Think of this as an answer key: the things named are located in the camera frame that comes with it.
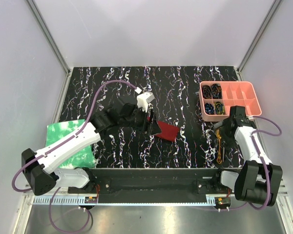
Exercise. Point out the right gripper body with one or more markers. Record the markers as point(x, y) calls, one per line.
point(227, 134)

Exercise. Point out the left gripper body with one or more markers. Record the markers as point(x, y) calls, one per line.
point(139, 119)

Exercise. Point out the red cloth napkin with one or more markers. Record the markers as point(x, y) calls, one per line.
point(169, 132)

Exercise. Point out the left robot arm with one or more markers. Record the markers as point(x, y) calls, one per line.
point(41, 167)

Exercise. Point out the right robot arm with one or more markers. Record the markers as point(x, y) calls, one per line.
point(259, 180)

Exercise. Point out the pink compartment tray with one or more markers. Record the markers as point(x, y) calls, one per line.
point(216, 98)

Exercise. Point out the gold spoon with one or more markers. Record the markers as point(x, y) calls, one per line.
point(219, 154)

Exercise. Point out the green white cloth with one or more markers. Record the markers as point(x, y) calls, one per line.
point(71, 147)

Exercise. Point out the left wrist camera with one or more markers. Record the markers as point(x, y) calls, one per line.
point(144, 99)

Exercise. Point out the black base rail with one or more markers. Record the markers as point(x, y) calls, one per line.
point(180, 186)

